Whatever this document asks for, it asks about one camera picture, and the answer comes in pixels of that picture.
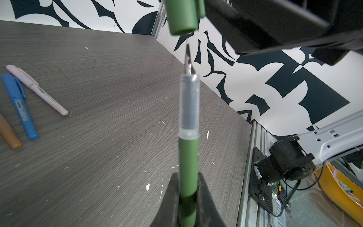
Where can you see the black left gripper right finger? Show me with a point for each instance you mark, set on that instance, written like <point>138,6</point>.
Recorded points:
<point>207,213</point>

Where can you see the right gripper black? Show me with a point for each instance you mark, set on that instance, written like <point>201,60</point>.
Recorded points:
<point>333,28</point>

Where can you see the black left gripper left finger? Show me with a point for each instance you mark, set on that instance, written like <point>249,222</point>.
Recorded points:
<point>167,215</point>

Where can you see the green pen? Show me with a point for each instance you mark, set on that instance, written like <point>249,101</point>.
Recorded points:
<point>188,141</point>

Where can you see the orange brown pen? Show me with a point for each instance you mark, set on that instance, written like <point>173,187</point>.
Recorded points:
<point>8,135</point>

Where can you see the blue pen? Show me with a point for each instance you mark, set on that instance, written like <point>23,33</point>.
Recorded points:
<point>17,96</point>

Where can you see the pink fountain pen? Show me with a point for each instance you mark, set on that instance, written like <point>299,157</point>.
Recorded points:
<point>31,83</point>

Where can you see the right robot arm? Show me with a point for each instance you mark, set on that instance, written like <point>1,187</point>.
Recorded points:
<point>296,156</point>

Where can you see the yellow plastic bin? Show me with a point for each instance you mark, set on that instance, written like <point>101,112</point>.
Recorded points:
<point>342,191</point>

